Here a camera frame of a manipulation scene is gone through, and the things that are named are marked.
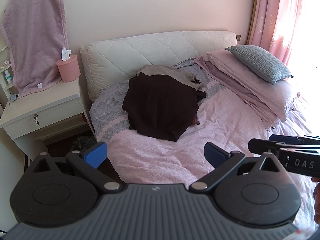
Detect maroon and grey sweater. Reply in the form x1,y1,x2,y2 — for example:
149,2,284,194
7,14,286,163
122,65,206,142

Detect person right hand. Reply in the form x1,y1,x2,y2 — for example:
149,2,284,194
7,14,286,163
311,177,320,225

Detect pink pillow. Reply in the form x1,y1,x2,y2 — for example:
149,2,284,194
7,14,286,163
204,49,297,122

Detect pink and grey bedspread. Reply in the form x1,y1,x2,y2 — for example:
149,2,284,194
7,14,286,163
89,59,313,186

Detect folded pink duvet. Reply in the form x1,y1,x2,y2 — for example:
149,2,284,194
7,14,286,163
194,56,280,130

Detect cream bedside table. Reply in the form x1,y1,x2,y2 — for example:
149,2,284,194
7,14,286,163
1,79,94,160

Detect keys in drawer lock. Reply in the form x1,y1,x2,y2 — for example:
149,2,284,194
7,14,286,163
34,113,41,127

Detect grey checked pillow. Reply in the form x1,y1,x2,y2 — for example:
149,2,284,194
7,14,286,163
225,45,293,85

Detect pink round tissue box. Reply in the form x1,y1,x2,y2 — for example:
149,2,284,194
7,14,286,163
56,47,81,82

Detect cream quilted headboard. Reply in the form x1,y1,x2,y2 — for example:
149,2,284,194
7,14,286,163
80,31,236,101

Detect small white bottle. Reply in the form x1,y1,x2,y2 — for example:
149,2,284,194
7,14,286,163
4,70,12,84

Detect pink curtain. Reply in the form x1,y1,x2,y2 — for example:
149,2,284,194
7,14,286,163
247,0,319,68

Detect pink towel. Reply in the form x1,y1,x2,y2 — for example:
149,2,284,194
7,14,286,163
1,0,69,98

